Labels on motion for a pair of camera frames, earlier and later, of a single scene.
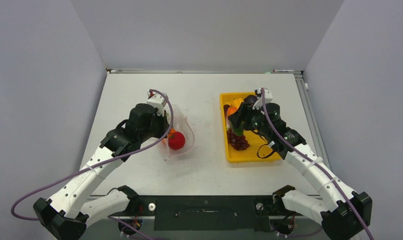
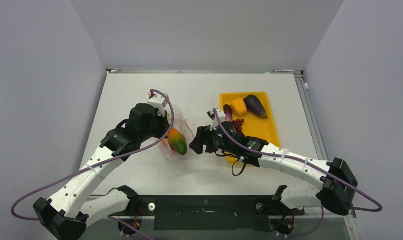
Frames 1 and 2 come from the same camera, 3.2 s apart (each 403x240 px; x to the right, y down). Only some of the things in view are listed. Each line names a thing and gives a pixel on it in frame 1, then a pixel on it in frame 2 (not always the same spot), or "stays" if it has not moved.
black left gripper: x=163 y=122 stays
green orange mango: x=239 y=132 to x=177 y=141
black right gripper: x=244 y=114 to x=204 y=137
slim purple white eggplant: x=226 y=107 stays
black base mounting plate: x=205 y=212 stays
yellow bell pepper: x=237 y=102 stays
